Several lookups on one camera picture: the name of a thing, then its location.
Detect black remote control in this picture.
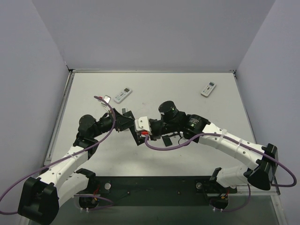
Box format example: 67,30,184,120
129,127,145,146

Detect black battery cover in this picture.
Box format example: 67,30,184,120
162,136,173,147

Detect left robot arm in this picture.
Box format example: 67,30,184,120
17,109,135,225

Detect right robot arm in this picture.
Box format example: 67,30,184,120
149,101,278,190

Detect white remote upright centre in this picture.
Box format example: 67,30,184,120
121,108,128,114

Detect white remote top left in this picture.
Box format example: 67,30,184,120
113,87,132,104

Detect white remote top right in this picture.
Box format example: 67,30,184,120
201,82,216,98

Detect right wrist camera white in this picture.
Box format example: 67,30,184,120
134,116,152,135

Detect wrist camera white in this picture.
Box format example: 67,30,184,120
98,95,111,111
134,116,152,135

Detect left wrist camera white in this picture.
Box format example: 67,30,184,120
98,95,111,111

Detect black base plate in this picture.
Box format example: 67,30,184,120
81,176,227,206

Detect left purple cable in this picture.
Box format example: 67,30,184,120
0,95,115,215

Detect purple cable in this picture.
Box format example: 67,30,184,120
0,95,115,215
144,132,297,213

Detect aluminium front rail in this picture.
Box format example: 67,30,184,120
225,185,280,196

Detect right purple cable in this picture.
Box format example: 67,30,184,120
144,132,297,213

